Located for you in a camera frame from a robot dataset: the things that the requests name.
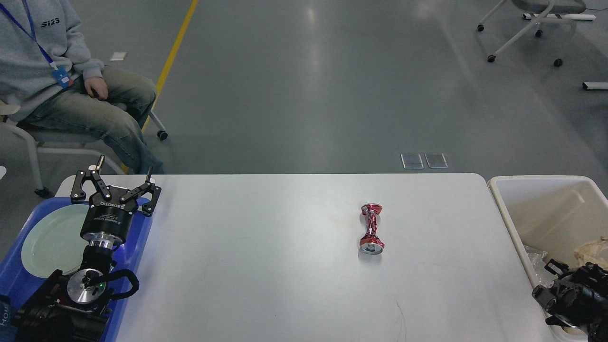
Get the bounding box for brown paper ball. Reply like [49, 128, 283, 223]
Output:
[573, 237, 608, 271]

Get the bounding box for mint green plate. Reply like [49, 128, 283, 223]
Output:
[21, 204, 89, 278]

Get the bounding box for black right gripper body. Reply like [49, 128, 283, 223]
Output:
[546, 266, 608, 333]

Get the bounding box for white chair of person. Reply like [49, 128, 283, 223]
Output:
[0, 100, 169, 198]

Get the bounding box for floor outlet plate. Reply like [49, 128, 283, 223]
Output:
[401, 153, 424, 170]
[424, 153, 449, 169]

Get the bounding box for beige plastic bin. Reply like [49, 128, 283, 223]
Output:
[488, 176, 608, 342]

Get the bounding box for right floor outlet plate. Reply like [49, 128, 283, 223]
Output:
[424, 153, 449, 169]

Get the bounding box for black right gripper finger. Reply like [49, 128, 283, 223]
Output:
[532, 284, 565, 314]
[544, 258, 570, 278]

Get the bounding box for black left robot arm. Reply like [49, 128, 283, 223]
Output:
[12, 155, 161, 342]

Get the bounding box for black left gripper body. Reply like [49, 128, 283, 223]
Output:
[80, 199, 139, 245]

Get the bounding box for seated person grey hoodie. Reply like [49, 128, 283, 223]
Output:
[0, 0, 164, 174]

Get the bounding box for white desk foot bar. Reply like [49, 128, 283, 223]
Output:
[522, 13, 596, 21]

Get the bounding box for crushed red soda can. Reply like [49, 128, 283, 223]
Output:
[359, 203, 385, 255]

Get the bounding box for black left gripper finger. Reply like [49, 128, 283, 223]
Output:
[70, 155, 114, 205]
[120, 167, 162, 218]

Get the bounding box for left floor outlet plate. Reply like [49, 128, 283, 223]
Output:
[401, 153, 424, 170]

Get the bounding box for white floor bar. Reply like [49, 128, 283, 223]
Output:
[582, 81, 608, 91]

